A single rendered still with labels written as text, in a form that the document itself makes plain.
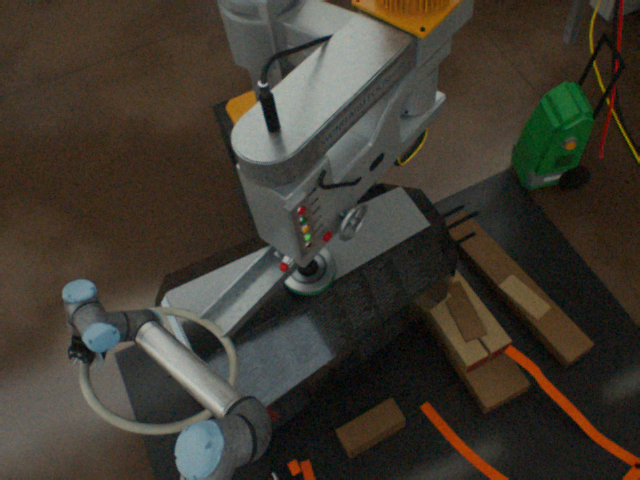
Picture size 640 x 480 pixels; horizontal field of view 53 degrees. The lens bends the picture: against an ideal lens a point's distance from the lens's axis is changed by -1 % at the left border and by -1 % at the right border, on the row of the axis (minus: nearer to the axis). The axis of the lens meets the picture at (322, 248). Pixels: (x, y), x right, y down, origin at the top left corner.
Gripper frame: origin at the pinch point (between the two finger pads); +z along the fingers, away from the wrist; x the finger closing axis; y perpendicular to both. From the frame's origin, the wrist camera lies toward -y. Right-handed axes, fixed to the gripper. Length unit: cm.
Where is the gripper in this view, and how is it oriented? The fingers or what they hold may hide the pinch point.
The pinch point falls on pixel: (92, 362)
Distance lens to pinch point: 223.8
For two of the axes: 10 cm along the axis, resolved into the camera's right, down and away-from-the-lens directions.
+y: -1.6, 6.4, -7.5
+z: -1.6, 7.3, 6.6
